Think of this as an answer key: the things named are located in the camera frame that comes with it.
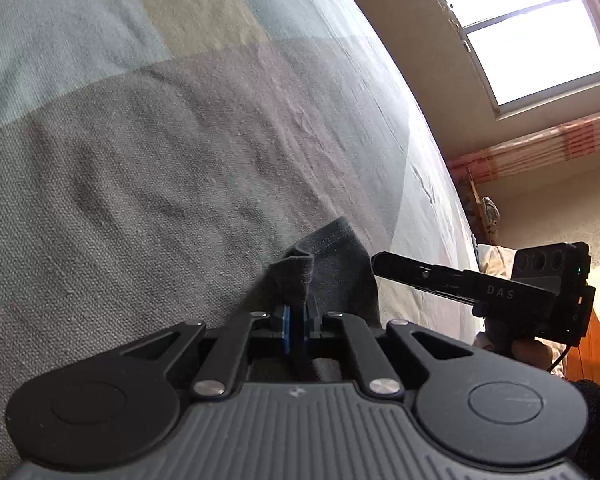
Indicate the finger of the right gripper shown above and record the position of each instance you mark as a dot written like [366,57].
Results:
[438,280]

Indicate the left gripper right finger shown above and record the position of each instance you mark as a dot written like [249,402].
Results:
[340,346]

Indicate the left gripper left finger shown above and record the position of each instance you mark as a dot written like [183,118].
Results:
[251,347]

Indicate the dark grey trousers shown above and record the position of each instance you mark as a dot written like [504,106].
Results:
[328,270]

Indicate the person's right forearm black sleeve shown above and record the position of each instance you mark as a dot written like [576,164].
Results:
[587,457]

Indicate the person's right hand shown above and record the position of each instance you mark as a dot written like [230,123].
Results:
[536,352]

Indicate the cream printed pillow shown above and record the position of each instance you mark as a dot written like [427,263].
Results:
[496,260]

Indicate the orange wooden headboard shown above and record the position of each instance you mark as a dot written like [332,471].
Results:
[583,362]

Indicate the wooden bedside table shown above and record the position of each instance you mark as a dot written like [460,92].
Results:
[475,210]

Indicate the pink checked right curtain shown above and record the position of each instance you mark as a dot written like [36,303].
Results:
[548,147]

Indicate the pastel patchwork bed sheet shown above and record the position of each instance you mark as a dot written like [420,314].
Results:
[156,156]

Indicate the window with white frame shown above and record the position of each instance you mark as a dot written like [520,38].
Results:
[529,52]

